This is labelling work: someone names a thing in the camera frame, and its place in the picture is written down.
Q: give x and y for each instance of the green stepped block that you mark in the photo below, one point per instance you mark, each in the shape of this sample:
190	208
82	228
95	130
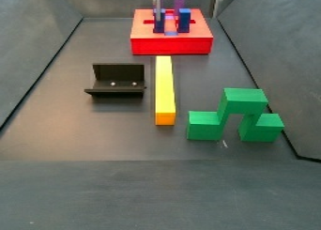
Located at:
258	127

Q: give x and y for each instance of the long yellow bar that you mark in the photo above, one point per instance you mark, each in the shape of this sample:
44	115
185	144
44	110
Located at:
165	98

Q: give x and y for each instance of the black angle bracket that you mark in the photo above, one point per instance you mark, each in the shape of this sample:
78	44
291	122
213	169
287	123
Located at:
118	78

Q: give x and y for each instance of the red slotted board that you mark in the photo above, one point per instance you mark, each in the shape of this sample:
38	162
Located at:
170	42

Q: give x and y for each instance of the blue U-shaped block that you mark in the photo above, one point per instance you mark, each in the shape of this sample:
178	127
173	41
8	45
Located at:
184	21

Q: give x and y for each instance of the purple U-shaped block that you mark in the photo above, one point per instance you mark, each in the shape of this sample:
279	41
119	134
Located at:
178	3

